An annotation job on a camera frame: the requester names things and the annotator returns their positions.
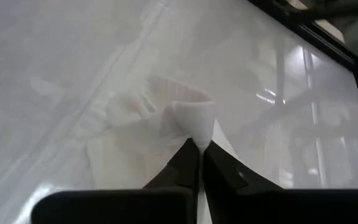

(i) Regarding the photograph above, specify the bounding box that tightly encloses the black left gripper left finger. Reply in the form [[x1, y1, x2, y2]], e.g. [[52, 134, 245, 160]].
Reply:
[[31, 138, 201, 224]]

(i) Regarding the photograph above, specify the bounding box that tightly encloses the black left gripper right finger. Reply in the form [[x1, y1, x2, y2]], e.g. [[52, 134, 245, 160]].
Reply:
[[202, 140, 358, 224]]

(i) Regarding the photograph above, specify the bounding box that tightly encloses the small white cloth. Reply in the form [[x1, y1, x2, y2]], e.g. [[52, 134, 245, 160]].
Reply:
[[85, 76, 241, 190]]

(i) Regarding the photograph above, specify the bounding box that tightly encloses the black aluminium table frame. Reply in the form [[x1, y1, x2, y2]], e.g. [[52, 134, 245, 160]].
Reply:
[[247, 0, 358, 156]]

